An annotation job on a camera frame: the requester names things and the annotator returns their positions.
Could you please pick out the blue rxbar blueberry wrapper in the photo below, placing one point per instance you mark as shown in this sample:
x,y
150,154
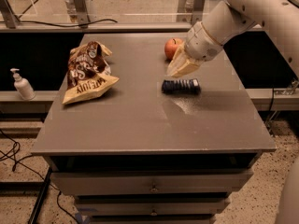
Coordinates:
x,y
181,85

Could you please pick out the brown chip bag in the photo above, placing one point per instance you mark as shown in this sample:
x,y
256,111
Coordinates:
x,y
89,74

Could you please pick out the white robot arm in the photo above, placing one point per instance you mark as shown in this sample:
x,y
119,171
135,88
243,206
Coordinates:
x,y
279,19

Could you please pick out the grey metal rail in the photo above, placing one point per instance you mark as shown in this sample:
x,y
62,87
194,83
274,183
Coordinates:
x,y
101,27

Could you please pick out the grey drawer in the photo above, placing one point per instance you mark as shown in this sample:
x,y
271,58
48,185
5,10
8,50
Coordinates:
x,y
152,207
91,184

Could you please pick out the right metal bracket post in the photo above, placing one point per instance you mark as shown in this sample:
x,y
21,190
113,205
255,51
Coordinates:
x,y
190,11

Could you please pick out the red apple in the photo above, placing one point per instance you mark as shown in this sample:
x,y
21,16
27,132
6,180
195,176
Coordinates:
x,y
171,46

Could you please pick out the grey drawer cabinet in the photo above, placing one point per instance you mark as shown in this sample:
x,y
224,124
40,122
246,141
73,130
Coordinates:
x,y
135,128

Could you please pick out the top grey drawer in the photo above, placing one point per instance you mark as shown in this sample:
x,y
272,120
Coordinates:
x,y
91,184

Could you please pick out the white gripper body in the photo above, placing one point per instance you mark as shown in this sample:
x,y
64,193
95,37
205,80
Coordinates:
x,y
202,44

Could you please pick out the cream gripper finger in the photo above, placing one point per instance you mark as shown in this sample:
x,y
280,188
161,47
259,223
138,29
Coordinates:
x,y
190,66
179,59

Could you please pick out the left metal bracket post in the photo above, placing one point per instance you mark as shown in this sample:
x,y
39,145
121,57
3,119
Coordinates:
x,y
78,12

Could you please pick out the white pump lotion bottle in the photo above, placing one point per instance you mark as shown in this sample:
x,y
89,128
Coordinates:
x,y
22,85

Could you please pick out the metal bracket post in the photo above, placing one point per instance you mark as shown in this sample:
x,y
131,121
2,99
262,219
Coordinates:
x,y
78,12
190,11

